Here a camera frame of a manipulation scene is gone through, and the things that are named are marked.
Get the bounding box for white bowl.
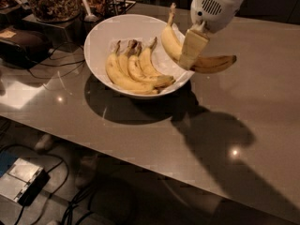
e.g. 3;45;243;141
84;14;194;99

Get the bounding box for silver box on floor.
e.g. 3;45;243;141
0;158;50;206

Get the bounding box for black device on counter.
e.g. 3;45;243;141
0;27;53;68

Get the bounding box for black wire basket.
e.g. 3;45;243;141
104;0;136;19

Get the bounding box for dark stand under jar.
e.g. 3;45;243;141
22;14;83;45

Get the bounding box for white paper liner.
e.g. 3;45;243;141
108;22;188;83

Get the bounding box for white scoop spoon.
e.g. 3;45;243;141
82;0;98;23

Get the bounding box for black cables on floor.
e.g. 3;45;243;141
0;143;104;225

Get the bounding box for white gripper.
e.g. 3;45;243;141
178;0;244;70

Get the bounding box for black cable on counter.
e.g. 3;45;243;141
27;40;87;81

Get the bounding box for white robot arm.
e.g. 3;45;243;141
178;0;244;70

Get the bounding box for yellow banana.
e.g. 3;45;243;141
127;44;175;88
160;3;237;74
105;41;158;95
139;37;161;76
118;39;137;77

